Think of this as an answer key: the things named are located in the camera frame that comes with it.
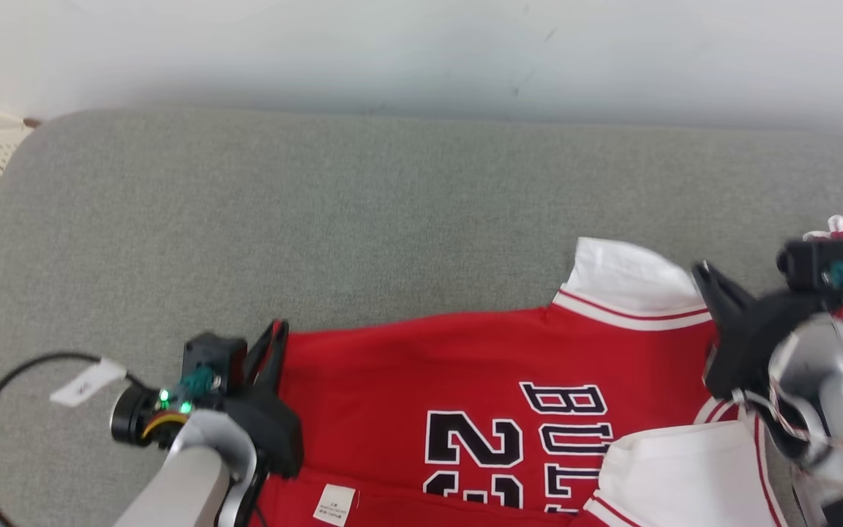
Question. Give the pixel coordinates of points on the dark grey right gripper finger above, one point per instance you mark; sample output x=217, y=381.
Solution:
x=718, y=293

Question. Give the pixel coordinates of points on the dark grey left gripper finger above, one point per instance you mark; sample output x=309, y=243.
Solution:
x=264, y=366

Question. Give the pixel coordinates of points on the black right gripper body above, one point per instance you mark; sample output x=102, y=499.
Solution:
x=751, y=344

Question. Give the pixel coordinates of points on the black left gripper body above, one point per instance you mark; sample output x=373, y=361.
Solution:
x=271, y=432

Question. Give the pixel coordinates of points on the red white basketball jersey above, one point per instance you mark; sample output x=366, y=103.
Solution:
x=407, y=388

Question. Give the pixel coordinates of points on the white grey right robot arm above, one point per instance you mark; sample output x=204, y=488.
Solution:
x=838, y=417

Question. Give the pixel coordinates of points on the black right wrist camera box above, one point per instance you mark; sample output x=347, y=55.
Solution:
x=809, y=260

